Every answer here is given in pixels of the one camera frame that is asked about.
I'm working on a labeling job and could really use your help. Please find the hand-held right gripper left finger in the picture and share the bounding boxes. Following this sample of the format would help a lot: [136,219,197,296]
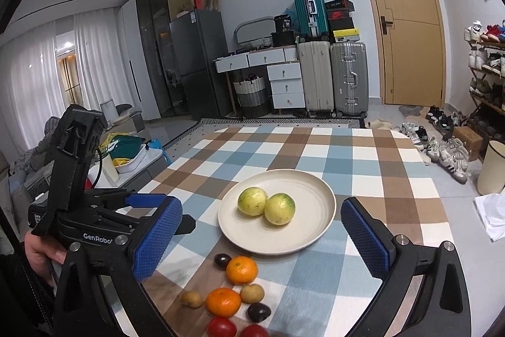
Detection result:
[53,196,184,337]

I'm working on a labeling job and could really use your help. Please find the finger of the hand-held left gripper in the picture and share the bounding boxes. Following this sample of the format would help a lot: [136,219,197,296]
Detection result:
[175,214,197,236]
[85,188,169,218]

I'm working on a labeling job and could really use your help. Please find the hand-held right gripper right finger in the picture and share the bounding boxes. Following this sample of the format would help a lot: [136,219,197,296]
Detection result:
[340,197,472,337]

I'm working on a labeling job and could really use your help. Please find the cream round plate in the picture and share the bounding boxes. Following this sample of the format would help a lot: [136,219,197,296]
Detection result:
[218,170,337,256]

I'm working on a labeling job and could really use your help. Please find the tan longan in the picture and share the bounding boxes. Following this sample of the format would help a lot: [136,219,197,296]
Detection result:
[240,284,266,304]
[181,291,203,309]

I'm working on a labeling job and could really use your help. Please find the orange tangerine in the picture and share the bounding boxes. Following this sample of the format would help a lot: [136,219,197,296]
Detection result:
[226,256,259,286]
[205,287,241,319]

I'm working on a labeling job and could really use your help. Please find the red tomato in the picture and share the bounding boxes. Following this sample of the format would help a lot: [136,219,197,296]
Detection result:
[239,324,270,337]
[207,317,237,337]

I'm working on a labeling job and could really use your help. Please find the person's left forearm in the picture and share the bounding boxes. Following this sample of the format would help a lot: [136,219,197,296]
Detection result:
[0,254,56,337]

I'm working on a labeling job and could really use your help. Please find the person's left hand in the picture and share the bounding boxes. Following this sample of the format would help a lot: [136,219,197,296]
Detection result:
[24,232,68,288]

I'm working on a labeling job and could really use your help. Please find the grey sofa with clothes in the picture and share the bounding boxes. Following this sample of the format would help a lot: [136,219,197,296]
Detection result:
[0,116,60,211]

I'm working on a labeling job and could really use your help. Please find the white plastic basin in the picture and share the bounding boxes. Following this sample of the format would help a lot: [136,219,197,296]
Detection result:
[114,143,164,174]

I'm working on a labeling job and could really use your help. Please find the blue bag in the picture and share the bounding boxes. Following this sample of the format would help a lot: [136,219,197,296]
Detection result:
[148,140,174,166]

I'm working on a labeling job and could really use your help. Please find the green bag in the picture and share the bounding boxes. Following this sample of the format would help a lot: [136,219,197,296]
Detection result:
[108,135,146,161]

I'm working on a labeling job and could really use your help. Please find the checked tablecloth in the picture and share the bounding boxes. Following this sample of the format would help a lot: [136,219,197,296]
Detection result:
[95,126,454,337]

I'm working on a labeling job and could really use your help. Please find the yellow-green round fruit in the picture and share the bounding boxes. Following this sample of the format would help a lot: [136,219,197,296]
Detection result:
[237,187,269,217]
[264,193,296,226]

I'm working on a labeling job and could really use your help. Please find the grey chair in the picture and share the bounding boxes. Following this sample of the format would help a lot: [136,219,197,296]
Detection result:
[114,104,145,133]

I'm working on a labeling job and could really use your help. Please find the white sheer curtains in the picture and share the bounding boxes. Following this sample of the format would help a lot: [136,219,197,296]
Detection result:
[0,5,123,152]

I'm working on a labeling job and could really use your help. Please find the pile of loose sneakers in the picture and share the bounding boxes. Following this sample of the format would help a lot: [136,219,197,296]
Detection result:
[400,104,471,184]

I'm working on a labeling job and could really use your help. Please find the white plastic bag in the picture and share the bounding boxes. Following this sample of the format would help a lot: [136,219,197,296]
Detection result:
[473,193,505,243]

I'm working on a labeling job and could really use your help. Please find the brown cardboard box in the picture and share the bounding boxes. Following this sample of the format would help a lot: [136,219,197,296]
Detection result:
[453,126,484,162]

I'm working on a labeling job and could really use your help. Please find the cream trash bin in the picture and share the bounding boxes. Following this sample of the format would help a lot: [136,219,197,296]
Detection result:
[477,140,505,196]

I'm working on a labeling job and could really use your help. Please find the woven laundry basket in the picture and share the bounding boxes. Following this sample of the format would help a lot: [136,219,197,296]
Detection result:
[233,75,271,118]

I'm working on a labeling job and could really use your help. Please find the dark glass cabinet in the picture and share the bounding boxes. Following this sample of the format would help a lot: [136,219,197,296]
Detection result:
[136,0,190,120]

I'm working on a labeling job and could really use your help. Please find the grey refrigerator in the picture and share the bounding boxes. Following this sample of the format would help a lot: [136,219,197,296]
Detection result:
[169,9,233,120]

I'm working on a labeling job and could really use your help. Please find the silver suitcase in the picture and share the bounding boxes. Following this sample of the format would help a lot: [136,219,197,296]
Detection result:
[329,42,369,118]

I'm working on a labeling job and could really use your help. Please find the beige suitcase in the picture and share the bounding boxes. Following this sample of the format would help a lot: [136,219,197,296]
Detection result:
[297,41,333,116]

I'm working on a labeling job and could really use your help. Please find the white drawer dresser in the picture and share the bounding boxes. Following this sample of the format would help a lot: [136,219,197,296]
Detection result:
[214,45,306,111]

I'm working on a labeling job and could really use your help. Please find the wooden shoe rack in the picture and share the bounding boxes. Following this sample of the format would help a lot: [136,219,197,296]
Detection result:
[467,39,505,164]

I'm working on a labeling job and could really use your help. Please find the wooden door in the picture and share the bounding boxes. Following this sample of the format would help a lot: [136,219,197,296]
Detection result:
[351,0,448,106]

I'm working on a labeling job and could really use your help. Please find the grey framed mirror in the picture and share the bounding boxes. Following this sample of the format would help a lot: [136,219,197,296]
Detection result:
[234,16,275,47]

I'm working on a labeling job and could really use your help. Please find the yellow and black box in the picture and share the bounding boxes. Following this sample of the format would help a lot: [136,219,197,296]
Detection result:
[331,28,360,43]

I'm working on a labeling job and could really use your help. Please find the black bag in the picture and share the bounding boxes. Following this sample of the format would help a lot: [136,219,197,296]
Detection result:
[272,31,297,47]

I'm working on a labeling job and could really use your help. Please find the rows of stored shoes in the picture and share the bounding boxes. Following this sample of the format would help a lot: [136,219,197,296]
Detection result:
[465,20,505,124]

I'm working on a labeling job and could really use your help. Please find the black tub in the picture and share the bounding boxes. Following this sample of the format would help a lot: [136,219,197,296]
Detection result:
[274,15,294,33]

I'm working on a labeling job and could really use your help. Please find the teal suitcase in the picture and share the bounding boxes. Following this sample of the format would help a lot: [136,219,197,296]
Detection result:
[291,0,330,41]

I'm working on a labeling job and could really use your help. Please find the black shoe box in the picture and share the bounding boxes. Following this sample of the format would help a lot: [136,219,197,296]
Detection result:
[325,0,355,12]

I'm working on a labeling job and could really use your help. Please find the black cable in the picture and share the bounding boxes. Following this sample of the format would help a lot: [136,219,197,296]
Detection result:
[92,147,106,191]

